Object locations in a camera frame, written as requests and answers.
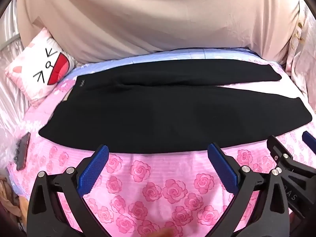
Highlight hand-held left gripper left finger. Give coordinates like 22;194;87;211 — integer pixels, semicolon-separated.
27;144;116;237

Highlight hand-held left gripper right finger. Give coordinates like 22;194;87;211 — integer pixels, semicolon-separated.
207;143;297;237

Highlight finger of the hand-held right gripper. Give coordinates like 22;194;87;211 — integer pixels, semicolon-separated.
302;131;316;152
267;135;316;185

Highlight black pants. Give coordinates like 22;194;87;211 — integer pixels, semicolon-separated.
39;60;313;153

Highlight pink rose bedsheet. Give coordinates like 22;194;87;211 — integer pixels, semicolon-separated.
6;47;316;237

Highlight black phone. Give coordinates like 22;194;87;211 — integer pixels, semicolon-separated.
15;132;31;171

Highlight pale floral quilt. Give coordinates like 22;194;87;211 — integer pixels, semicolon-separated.
284;0;316;109

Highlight brown cloth pile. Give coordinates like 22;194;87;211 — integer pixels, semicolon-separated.
0;175;27;228

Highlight shiny pink curtain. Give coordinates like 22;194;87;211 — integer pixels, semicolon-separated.
0;4;32;165

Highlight cat face pillow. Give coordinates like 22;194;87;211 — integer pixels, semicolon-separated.
5;28;78;107

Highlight beige curtain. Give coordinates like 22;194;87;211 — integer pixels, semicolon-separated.
16;0;300;63

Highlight grey metal rail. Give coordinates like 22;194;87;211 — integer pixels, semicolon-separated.
4;33;21;45

